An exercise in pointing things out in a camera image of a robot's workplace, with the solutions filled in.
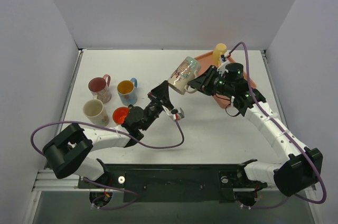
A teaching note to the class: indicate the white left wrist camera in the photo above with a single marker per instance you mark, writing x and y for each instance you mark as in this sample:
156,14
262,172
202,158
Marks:
176,114

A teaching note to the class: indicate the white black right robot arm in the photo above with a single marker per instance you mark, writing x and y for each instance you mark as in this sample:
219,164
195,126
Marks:
299,167

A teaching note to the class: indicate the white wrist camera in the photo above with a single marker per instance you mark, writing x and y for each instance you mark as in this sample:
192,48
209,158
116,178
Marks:
176,114
224,60

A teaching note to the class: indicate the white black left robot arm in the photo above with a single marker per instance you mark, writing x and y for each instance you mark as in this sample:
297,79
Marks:
67,153

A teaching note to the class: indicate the blue butterfly mug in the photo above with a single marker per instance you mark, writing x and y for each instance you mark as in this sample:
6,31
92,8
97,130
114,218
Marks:
127,91

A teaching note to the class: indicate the cream dragon pattern mug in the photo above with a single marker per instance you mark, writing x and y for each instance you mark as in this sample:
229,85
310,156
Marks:
95,111

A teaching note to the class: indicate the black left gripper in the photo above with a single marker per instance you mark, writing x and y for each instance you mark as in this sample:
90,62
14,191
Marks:
159,100

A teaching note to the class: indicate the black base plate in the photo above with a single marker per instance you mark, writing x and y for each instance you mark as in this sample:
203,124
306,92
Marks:
182,182

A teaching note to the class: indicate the aluminium rail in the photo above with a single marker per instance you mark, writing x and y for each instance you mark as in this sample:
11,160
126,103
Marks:
47,181

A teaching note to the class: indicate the yellow mug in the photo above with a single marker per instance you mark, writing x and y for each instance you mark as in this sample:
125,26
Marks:
219,50

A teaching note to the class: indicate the orange mug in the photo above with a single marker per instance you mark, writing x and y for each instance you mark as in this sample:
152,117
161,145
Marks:
120,114

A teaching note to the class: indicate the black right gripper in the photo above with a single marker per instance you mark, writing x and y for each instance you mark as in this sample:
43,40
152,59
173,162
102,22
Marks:
208,79

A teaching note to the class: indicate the pink floral mug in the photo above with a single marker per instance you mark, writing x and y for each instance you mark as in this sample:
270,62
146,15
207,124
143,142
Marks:
99,87

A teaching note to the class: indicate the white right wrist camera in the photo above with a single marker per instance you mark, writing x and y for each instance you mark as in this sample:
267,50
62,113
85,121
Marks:
224,60

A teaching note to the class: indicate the seashell coral mug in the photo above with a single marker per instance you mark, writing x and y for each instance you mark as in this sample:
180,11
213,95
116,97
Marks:
185,72

